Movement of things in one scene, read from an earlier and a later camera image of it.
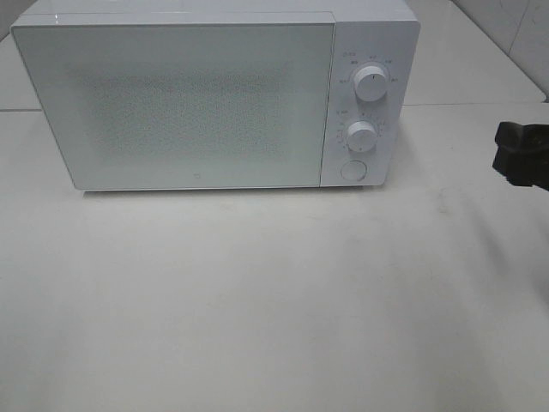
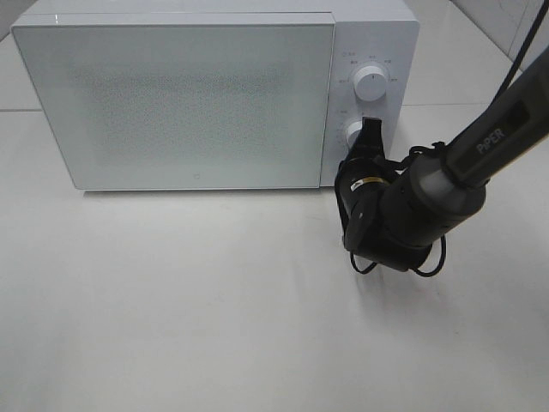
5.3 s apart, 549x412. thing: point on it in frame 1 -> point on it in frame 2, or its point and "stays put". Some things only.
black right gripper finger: x=522 y=154 -> x=370 y=142
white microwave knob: x=370 y=83 stays put
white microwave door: x=184 y=106 stays put
